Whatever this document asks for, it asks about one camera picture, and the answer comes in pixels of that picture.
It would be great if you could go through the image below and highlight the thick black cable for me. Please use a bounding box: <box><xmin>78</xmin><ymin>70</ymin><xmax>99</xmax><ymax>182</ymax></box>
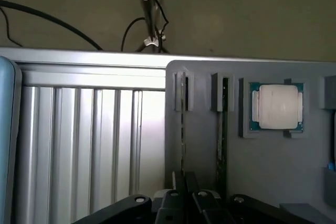
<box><xmin>0</xmin><ymin>0</ymin><xmax>104</xmax><ymax>51</ymax></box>

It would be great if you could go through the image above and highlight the grey plastic parts rack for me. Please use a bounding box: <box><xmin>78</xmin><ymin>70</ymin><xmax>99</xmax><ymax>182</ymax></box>
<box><xmin>164</xmin><ymin>60</ymin><xmax>336</xmax><ymax>224</ymax></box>

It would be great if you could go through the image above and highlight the silver CPU chip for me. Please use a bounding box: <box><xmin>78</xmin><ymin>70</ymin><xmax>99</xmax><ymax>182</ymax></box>
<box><xmin>248</xmin><ymin>82</ymin><xmax>305</xmax><ymax>132</ymax></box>

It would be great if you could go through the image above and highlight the thin black looped cable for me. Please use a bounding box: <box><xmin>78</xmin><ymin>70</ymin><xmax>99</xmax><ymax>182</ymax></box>
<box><xmin>120</xmin><ymin>17</ymin><xmax>148</xmax><ymax>51</ymax></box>

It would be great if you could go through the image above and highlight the silver stand pole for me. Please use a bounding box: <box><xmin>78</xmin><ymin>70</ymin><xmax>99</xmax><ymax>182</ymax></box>
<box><xmin>135</xmin><ymin>0</ymin><xmax>171</xmax><ymax>53</ymax></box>

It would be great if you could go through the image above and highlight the pale blue rounded panel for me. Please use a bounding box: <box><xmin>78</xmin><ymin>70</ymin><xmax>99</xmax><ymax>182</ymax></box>
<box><xmin>0</xmin><ymin>55</ymin><xmax>24</xmax><ymax>224</ymax></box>

